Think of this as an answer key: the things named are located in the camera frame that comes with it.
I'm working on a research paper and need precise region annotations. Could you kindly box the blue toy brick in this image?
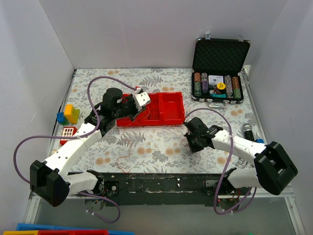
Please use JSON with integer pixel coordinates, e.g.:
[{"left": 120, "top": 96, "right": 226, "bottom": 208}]
[{"left": 57, "top": 112, "right": 68, "bottom": 126}]

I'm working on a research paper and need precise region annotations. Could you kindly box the yellow storage bin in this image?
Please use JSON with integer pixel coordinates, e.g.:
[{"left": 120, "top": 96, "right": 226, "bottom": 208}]
[{"left": 3, "top": 230, "right": 39, "bottom": 235}]

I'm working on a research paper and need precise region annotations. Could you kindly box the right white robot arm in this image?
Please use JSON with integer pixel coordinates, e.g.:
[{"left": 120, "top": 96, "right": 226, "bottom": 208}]
[{"left": 184, "top": 117, "right": 298, "bottom": 195}]

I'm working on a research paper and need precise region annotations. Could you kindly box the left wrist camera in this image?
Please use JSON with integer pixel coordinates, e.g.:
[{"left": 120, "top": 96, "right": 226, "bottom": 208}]
[{"left": 133, "top": 87, "right": 151, "bottom": 111}]

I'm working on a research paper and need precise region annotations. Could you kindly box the black poker chip case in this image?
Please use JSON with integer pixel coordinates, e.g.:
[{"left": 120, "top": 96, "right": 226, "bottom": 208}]
[{"left": 191, "top": 38, "right": 250, "bottom": 108}]

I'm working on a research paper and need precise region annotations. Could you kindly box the red three-compartment tray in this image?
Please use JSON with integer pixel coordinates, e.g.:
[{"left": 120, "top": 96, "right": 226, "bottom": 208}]
[{"left": 116, "top": 92, "right": 185, "bottom": 127}]

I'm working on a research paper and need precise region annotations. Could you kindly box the orange red wire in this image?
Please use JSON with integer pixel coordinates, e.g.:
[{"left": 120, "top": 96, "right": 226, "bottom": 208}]
[{"left": 116, "top": 107, "right": 191, "bottom": 174}]

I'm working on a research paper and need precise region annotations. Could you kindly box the blue storage bin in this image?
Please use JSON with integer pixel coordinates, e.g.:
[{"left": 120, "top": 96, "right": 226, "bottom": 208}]
[{"left": 16, "top": 223, "right": 135, "bottom": 235}]

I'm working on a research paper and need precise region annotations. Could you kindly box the playing card deck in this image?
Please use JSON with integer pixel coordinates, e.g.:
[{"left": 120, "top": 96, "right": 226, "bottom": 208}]
[{"left": 208, "top": 75, "right": 224, "bottom": 85}]

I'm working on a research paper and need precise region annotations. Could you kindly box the teal card box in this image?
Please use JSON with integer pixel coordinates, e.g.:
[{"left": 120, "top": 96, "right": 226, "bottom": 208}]
[{"left": 211, "top": 93, "right": 226, "bottom": 98}]

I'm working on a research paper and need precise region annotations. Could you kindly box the black microphone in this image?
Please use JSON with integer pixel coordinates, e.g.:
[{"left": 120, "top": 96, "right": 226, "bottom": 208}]
[{"left": 242, "top": 123, "right": 255, "bottom": 141}]

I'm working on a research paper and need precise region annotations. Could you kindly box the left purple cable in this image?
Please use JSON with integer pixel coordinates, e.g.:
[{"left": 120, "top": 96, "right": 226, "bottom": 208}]
[{"left": 13, "top": 76, "right": 140, "bottom": 224}]

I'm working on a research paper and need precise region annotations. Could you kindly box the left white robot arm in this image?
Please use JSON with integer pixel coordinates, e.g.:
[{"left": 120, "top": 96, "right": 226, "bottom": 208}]
[{"left": 30, "top": 88, "right": 151, "bottom": 207}]

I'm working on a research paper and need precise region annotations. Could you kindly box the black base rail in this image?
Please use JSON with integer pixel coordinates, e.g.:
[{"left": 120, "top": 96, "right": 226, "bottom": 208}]
[{"left": 99, "top": 173, "right": 220, "bottom": 207}]

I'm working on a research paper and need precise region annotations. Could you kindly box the purple cable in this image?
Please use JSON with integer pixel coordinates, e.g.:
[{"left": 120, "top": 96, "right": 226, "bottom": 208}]
[
  {"left": 13, "top": 76, "right": 140, "bottom": 224},
  {"left": 185, "top": 108, "right": 257, "bottom": 216}
]

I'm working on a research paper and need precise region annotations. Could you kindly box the green toy brick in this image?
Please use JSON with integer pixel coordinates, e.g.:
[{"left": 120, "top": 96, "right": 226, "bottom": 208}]
[{"left": 64, "top": 109, "right": 81, "bottom": 126}]

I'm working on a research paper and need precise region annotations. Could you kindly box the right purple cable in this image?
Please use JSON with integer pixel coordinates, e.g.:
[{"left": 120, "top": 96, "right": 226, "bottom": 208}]
[{"left": 185, "top": 108, "right": 257, "bottom": 216}]

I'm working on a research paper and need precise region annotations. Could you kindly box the red white toy block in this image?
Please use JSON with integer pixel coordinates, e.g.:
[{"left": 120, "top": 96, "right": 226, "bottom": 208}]
[{"left": 60, "top": 126, "right": 77, "bottom": 146}]

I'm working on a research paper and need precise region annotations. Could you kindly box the red storage bin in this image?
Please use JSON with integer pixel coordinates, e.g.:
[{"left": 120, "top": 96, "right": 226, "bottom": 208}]
[{"left": 38, "top": 230, "right": 109, "bottom": 235}]

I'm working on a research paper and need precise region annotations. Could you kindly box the yellow toy brick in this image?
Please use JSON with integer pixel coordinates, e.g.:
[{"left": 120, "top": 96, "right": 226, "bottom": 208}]
[{"left": 64, "top": 104, "right": 79, "bottom": 123}]

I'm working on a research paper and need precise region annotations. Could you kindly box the yellow dealer chip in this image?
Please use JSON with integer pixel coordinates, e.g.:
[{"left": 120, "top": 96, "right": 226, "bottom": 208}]
[{"left": 217, "top": 82, "right": 226, "bottom": 90}]

